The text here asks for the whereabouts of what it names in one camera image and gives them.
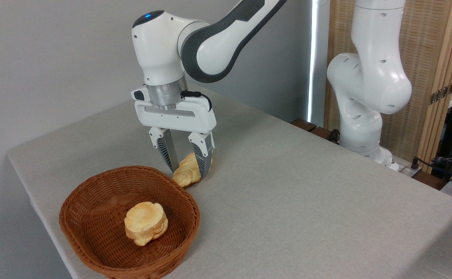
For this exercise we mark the brown wooden block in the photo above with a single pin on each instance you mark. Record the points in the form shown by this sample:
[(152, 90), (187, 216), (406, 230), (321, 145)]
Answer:
[(303, 124), (322, 133), (429, 180)]

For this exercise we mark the wooden rattan folding screen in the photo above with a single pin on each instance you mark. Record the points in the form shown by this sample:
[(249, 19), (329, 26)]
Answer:
[(423, 46)]

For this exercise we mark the grey tablecloth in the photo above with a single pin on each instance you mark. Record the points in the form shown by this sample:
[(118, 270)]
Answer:
[(307, 193)]

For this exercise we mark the long croissant bread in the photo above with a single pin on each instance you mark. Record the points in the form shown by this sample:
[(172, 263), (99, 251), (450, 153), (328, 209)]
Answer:
[(185, 174)]

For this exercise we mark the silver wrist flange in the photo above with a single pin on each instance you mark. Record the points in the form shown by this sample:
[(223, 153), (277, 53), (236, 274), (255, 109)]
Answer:
[(166, 93)]

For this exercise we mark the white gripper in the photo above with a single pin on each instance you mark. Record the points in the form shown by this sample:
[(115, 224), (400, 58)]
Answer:
[(179, 118)]

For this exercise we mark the brown wicker basket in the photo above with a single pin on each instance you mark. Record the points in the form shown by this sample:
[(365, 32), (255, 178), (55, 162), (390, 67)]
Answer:
[(94, 217)]

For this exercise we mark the round flat bread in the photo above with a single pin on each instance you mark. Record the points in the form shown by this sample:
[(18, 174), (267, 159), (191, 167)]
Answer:
[(145, 223)]

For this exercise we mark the brass screen hinge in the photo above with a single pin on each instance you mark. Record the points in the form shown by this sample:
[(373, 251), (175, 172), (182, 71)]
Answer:
[(442, 93)]

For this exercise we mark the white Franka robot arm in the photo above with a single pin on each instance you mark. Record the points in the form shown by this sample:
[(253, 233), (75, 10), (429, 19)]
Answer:
[(160, 46)]

